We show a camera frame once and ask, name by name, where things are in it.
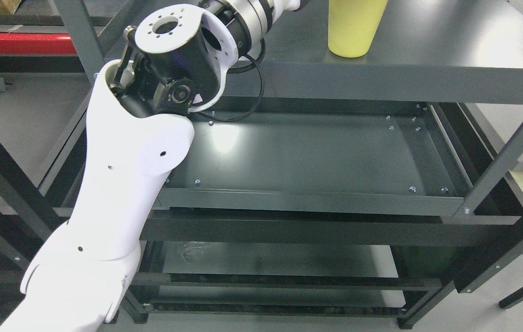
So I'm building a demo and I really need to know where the yellow plastic cup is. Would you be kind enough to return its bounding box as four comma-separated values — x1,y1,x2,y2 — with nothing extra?
327,0,388,58

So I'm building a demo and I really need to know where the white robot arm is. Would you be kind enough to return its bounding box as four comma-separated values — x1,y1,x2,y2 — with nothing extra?
0,0,306,332

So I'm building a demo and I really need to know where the black metal shelf rack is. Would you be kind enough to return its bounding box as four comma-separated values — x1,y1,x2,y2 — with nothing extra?
0,0,523,332

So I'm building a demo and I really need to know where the red metal beam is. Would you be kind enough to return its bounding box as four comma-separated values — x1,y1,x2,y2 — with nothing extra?
0,32,77,55

